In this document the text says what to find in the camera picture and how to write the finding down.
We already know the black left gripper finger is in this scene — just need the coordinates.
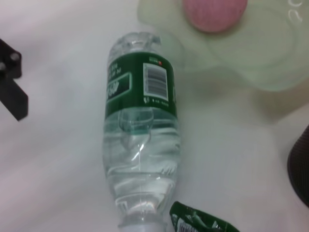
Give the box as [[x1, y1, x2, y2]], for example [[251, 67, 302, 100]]
[[0, 38, 29, 122]]

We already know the black mesh pen holder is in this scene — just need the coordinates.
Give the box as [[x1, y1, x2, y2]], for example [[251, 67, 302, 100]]
[[287, 125, 309, 208]]

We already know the clear green-label water bottle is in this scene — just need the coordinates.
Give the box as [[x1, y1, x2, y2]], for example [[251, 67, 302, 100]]
[[101, 31, 181, 232]]

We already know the green plastic wrapper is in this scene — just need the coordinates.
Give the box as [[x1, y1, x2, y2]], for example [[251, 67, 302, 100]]
[[169, 201, 239, 232]]

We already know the translucent green fruit bowl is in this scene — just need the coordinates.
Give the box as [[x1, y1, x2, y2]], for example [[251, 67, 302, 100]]
[[137, 0, 309, 92]]

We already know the pink peach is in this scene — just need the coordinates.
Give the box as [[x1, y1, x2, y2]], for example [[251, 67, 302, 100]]
[[182, 0, 248, 33]]

